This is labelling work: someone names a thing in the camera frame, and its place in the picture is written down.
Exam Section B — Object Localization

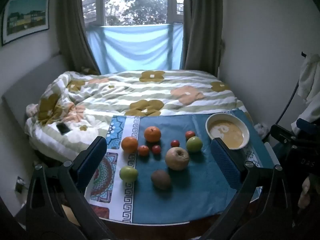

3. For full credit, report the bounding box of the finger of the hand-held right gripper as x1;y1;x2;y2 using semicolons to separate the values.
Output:
291;118;316;136
270;124;299;144

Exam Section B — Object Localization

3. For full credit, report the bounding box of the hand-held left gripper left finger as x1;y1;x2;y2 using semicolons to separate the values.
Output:
25;136;118;240

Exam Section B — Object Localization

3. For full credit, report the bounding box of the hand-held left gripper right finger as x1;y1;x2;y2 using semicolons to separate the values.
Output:
200;137;300;240

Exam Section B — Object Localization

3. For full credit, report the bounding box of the cream round bowl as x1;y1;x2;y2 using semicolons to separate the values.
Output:
205;113;250;150

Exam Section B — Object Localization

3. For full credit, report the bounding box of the green apple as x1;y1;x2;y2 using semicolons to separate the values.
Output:
119;166;139;182
186;136;203;153

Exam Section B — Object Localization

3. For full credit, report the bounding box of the orange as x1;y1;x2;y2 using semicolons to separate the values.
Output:
144;126;162;143
121;136;139;153

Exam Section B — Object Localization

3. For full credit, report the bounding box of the large yellowish apple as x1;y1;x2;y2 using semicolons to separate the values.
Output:
165;147;190;171

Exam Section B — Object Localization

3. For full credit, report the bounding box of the brown kiwi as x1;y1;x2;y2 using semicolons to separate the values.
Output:
151;169;172;190

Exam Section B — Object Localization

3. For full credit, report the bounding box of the person's right hand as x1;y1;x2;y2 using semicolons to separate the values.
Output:
298;177;312;209

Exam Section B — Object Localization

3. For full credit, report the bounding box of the crumpled white tissue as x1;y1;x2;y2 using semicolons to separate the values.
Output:
254;122;269;140

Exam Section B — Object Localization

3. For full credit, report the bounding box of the black smartphone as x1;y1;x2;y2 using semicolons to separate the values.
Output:
56;122;71;135

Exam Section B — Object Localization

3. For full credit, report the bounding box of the blue patterned tablecloth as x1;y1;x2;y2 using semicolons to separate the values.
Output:
85;109;274;224

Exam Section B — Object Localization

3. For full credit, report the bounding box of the white hanging garment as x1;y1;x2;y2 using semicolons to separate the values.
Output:
296;54;320;124

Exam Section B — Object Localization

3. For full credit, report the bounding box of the patterned pillow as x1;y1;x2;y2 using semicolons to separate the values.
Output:
80;66;100;75

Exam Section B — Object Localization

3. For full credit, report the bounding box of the floral striped duvet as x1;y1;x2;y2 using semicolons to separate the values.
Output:
24;70;244;164

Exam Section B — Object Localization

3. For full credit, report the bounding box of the light blue hanging cloth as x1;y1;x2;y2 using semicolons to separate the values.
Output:
86;22;184;74

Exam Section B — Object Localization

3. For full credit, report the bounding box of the framed landscape picture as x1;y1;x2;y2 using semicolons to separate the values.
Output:
1;0;50;47

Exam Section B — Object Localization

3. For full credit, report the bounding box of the white plastic frame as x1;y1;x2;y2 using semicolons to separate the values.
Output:
264;142;279;167

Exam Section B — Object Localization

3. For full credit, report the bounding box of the black cable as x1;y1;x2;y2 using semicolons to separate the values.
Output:
276;80;301;125

